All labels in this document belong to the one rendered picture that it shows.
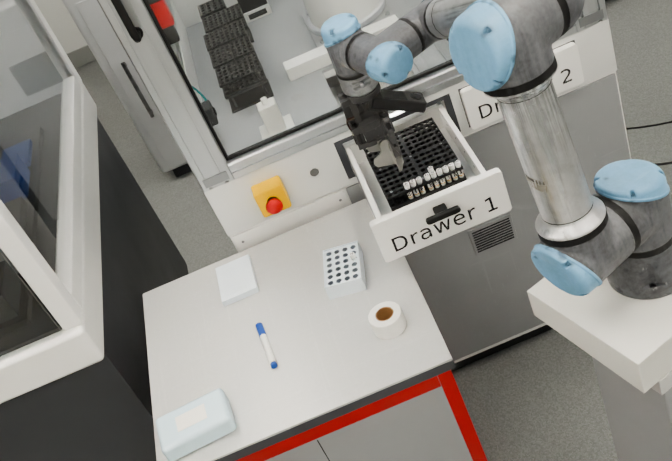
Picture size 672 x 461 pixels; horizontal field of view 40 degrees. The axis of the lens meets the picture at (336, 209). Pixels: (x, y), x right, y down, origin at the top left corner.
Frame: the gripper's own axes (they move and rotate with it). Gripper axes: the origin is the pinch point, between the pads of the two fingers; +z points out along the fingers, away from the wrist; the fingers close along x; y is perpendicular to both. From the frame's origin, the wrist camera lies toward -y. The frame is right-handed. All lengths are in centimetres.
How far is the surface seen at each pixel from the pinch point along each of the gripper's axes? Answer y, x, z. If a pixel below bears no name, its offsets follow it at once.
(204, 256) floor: 73, -126, 100
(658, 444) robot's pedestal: -25, 52, 52
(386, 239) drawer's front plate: 9.1, 11.0, 9.5
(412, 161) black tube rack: -3.2, -7.8, 7.6
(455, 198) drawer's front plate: -7.2, 11.0, 6.5
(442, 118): -14.8, -22.9, 10.8
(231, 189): 37.5, -22.9, 5.8
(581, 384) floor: -26, -2, 97
